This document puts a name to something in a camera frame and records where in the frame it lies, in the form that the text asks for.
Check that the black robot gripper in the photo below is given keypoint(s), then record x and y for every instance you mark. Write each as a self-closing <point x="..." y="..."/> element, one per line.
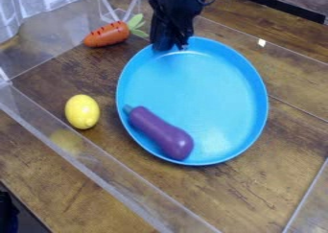
<point x="172" y="22"/>

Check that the blue round plastic tray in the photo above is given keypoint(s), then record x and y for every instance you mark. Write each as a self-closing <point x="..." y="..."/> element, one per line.
<point x="202" y="89"/>

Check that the yellow toy lemon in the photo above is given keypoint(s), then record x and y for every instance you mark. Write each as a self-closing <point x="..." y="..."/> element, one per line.
<point x="81" y="111"/>

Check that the orange toy carrot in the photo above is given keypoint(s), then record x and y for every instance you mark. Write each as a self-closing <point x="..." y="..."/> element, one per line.
<point x="115" y="32"/>

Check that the dark wooden baseboard strip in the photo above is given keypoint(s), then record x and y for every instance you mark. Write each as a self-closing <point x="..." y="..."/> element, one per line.
<point x="284" y="7"/>

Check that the purple toy eggplant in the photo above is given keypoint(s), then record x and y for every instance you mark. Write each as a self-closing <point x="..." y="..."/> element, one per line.
<point x="172" y="140"/>

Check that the clear acrylic enclosure wall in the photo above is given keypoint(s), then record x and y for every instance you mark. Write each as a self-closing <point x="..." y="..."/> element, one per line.
<point x="89" y="181"/>

